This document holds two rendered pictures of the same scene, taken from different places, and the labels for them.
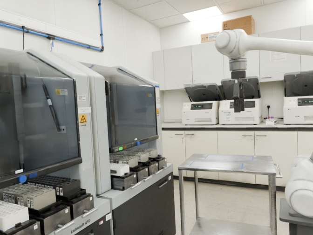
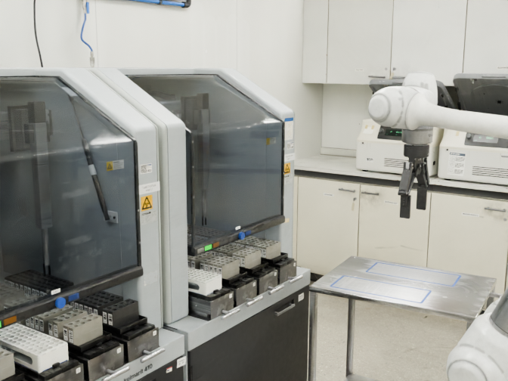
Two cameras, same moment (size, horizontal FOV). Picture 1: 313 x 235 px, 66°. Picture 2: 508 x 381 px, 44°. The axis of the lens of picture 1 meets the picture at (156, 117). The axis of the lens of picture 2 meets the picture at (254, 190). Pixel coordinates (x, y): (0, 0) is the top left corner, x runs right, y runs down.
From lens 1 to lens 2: 75 cm
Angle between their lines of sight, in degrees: 10
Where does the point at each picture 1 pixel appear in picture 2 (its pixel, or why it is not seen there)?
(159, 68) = (316, 32)
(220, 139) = (436, 212)
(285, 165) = not seen: outside the picture
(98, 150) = (168, 252)
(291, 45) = (493, 128)
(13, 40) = (16, 9)
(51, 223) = (97, 367)
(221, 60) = (459, 27)
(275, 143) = not seen: outside the picture
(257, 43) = (435, 119)
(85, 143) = (149, 243)
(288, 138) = not seen: outside the picture
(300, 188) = (461, 358)
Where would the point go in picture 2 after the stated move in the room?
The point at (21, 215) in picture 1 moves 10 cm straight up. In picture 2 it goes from (59, 352) to (57, 318)
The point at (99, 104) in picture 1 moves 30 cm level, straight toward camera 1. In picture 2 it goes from (175, 174) to (175, 191)
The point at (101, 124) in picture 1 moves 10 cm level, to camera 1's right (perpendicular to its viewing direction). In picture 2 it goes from (177, 208) to (205, 209)
